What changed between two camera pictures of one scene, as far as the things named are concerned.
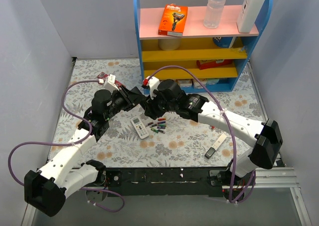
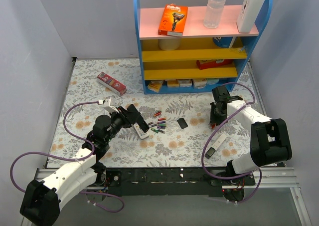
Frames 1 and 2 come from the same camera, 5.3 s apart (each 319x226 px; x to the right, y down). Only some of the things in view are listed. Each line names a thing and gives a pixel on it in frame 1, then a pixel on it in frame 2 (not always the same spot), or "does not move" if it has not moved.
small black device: [210, 152] does not move
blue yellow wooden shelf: [222, 56] does not move
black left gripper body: [125, 98] → [128, 116]
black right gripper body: [154, 106] → [216, 115]
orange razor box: [173, 20] does not move
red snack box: [203, 64] does not move
